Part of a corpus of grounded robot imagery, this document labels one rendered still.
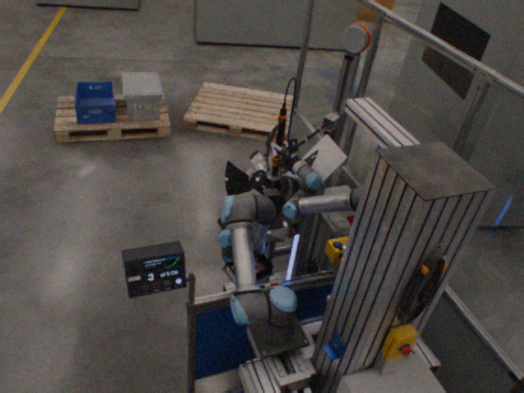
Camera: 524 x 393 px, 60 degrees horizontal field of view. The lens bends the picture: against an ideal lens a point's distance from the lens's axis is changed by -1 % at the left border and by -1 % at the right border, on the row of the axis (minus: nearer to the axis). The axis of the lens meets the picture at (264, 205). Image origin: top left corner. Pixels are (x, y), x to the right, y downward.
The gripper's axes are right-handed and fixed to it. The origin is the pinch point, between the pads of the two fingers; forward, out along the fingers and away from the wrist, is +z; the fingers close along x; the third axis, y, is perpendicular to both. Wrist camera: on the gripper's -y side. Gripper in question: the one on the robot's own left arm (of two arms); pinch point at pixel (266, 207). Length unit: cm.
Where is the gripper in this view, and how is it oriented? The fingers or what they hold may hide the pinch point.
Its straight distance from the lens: 243.3
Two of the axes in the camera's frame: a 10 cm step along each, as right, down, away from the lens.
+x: -0.2, 8.2, 5.8
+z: 5.4, -4.8, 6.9
